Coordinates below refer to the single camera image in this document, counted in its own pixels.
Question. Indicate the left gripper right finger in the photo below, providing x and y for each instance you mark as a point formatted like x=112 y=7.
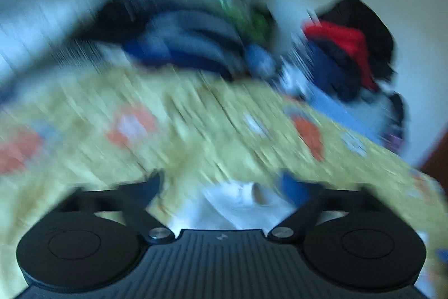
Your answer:
x=306 y=197

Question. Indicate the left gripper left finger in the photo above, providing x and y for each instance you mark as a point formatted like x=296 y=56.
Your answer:
x=131 y=200

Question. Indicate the white puffer jacket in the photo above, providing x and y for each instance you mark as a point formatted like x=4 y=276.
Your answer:
x=232 y=206

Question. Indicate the dark navy clothes stack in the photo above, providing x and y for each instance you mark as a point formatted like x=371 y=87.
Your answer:
x=334 y=71

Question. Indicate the dark folded clothes pile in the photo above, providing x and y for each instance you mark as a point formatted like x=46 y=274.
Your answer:
x=155 y=33

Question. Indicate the yellow carrot print bedsheet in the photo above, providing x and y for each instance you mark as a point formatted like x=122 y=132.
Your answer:
x=117 y=126

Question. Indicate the light blue knitted blanket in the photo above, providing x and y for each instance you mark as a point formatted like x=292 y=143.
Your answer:
x=294 y=83

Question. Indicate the red garment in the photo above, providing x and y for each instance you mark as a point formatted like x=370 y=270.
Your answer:
x=350 y=40

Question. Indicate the black garment on top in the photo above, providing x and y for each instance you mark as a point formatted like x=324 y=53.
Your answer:
x=379 y=40

